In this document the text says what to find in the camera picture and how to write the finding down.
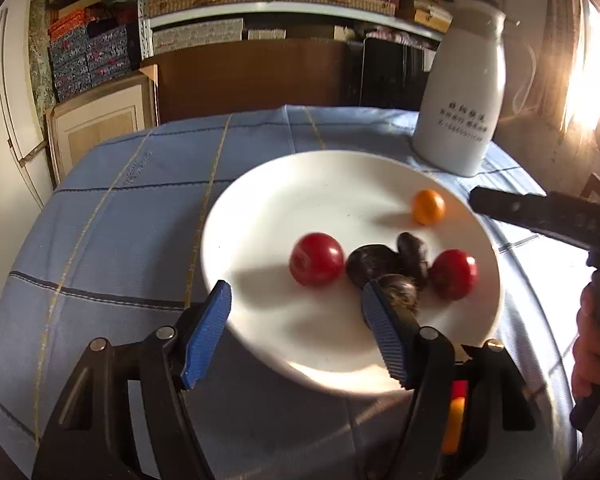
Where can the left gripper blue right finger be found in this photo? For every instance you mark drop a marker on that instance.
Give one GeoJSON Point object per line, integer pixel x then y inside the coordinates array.
{"type": "Point", "coordinates": [394, 330]}

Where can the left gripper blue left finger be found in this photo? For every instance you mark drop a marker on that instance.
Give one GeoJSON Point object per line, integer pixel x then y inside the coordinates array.
{"type": "Point", "coordinates": [203, 326]}

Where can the person's right hand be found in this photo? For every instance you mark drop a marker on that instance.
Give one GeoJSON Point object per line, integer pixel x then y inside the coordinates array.
{"type": "Point", "coordinates": [586, 349]}

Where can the dark chestnut in plate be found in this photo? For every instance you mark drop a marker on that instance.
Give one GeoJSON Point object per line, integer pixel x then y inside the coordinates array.
{"type": "Point", "coordinates": [370, 262]}

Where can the dark purple passion fruit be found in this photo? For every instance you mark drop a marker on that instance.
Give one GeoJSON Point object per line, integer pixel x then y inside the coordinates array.
{"type": "Point", "coordinates": [414, 254]}

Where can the red plum in plate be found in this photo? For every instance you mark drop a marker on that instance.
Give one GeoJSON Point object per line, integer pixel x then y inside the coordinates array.
{"type": "Point", "coordinates": [317, 259]}

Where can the red cherry tomato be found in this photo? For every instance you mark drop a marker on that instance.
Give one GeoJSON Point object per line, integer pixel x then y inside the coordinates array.
{"type": "Point", "coordinates": [453, 274]}

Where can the white ceramic plate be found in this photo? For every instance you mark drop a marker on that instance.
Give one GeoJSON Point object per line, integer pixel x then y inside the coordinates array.
{"type": "Point", "coordinates": [298, 237]}

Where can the small orange kumquat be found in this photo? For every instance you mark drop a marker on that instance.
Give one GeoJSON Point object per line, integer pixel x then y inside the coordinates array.
{"type": "Point", "coordinates": [428, 207]}

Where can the white thermos jug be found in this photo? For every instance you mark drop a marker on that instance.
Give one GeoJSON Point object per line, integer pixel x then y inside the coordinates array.
{"type": "Point", "coordinates": [464, 92]}

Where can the framed picture leaning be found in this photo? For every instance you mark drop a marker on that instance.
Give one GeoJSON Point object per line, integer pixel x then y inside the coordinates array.
{"type": "Point", "coordinates": [115, 108]}

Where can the brown wooden board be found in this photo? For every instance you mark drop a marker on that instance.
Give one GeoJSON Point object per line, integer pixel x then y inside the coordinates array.
{"type": "Point", "coordinates": [244, 76]}

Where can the metal storage shelf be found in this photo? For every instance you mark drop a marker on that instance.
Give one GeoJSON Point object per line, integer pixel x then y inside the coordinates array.
{"type": "Point", "coordinates": [280, 5]}

